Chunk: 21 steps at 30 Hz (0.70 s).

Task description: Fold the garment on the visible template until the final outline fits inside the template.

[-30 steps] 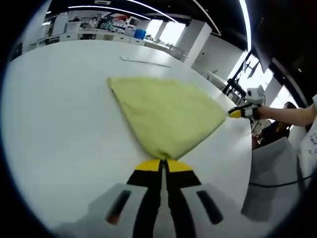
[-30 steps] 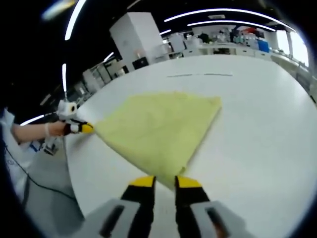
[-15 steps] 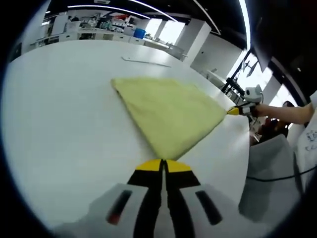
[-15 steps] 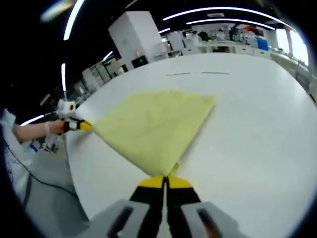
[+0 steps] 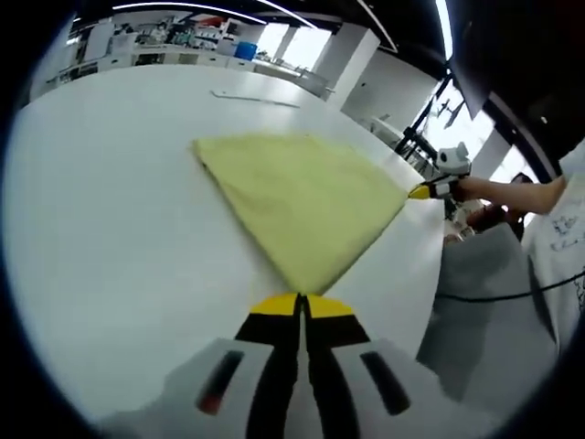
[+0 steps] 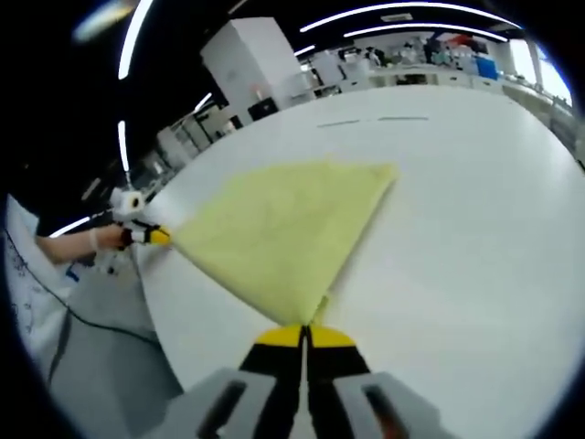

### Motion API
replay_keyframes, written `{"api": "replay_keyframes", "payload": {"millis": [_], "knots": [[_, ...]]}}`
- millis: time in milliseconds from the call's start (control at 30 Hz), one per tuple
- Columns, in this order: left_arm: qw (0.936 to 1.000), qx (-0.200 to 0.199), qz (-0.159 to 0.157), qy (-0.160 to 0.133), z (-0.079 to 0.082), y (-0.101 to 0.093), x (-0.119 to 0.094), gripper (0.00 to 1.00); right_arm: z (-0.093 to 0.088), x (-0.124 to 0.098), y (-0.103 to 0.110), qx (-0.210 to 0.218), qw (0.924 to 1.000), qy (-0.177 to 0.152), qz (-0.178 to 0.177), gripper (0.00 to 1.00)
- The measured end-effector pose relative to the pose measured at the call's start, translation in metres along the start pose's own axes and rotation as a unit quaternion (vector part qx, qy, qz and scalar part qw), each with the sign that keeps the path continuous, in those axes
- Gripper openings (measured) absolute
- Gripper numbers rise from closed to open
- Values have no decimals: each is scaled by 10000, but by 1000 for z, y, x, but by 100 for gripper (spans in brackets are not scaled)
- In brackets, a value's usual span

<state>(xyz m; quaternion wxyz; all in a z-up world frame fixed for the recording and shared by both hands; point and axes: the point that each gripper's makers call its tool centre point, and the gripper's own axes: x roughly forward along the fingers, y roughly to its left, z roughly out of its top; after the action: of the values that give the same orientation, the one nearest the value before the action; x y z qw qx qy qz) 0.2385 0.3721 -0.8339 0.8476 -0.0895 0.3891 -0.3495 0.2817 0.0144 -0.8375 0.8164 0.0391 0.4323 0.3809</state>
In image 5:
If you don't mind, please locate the white template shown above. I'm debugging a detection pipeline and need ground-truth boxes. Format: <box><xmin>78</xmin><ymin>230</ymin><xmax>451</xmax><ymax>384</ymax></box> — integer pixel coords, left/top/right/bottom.
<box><xmin>209</xmin><ymin>89</ymin><xmax>301</xmax><ymax>111</ymax></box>

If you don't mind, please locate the person's white printed shirt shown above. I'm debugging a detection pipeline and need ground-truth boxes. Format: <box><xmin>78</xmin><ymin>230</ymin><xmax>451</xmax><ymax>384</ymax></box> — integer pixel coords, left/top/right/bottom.
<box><xmin>520</xmin><ymin>141</ymin><xmax>585</xmax><ymax>348</ymax></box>

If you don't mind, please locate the person's right hand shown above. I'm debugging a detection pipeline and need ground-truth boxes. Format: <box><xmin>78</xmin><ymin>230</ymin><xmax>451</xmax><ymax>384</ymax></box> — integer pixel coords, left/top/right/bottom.
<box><xmin>452</xmin><ymin>176</ymin><xmax>486</xmax><ymax>203</ymax></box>

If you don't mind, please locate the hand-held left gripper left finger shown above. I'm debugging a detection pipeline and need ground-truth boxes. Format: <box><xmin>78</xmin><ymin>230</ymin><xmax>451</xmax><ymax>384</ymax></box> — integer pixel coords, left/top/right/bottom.
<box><xmin>157</xmin><ymin>293</ymin><xmax>305</xmax><ymax>439</ymax></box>

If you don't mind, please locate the yellow blue black garment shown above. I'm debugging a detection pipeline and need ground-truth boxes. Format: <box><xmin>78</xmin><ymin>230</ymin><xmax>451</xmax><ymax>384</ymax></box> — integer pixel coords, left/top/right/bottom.
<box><xmin>190</xmin><ymin>130</ymin><xmax>410</xmax><ymax>296</ymax></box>

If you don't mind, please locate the white tall cabinet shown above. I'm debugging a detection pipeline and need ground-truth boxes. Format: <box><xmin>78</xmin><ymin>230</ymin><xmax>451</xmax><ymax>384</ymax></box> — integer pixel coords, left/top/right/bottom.
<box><xmin>81</xmin><ymin>22</ymin><xmax>115</xmax><ymax>63</ymax></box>

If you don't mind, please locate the white counter unit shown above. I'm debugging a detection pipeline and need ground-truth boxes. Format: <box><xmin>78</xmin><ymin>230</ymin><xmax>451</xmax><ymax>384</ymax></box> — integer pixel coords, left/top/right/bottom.
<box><xmin>132</xmin><ymin>43</ymin><xmax>239</xmax><ymax>68</ymax></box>

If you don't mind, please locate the black cable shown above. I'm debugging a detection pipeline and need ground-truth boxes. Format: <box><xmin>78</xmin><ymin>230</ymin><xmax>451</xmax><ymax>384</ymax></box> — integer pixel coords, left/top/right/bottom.
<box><xmin>438</xmin><ymin>269</ymin><xmax>585</xmax><ymax>304</ymax></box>

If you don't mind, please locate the black metal stand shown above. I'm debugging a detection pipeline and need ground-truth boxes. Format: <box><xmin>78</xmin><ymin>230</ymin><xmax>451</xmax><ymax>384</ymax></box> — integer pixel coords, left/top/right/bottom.
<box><xmin>395</xmin><ymin>80</ymin><xmax>463</xmax><ymax>159</ymax></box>

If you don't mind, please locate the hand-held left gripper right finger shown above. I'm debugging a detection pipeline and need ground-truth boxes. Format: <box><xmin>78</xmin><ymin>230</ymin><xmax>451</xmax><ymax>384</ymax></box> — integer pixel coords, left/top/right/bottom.
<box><xmin>303</xmin><ymin>294</ymin><xmax>463</xmax><ymax>439</ymax></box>

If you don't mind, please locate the white ceiling light strip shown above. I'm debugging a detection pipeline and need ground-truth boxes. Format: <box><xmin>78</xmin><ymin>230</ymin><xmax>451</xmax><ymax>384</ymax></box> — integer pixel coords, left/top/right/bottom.
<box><xmin>436</xmin><ymin>0</ymin><xmax>454</xmax><ymax>60</ymax></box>
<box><xmin>112</xmin><ymin>2</ymin><xmax>269</xmax><ymax>24</ymax></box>

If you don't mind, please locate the white square pillar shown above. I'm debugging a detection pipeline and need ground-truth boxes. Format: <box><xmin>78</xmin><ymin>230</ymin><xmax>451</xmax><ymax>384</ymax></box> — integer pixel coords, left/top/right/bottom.
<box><xmin>314</xmin><ymin>29</ymin><xmax>381</xmax><ymax>92</ymax></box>

